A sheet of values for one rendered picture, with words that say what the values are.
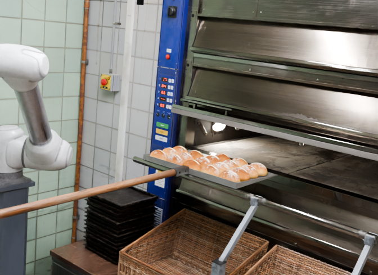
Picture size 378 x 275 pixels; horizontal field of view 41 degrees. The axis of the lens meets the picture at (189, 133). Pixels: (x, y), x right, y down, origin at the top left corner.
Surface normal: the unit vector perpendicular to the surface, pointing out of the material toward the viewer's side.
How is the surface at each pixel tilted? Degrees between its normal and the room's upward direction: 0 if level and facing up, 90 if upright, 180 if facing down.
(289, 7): 90
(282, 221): 70
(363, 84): 90
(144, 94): 90
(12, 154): 92
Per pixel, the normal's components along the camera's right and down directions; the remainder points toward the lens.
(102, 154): -0.64, 0.09
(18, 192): 0.74, 0.21
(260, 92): -0.57, -0.25
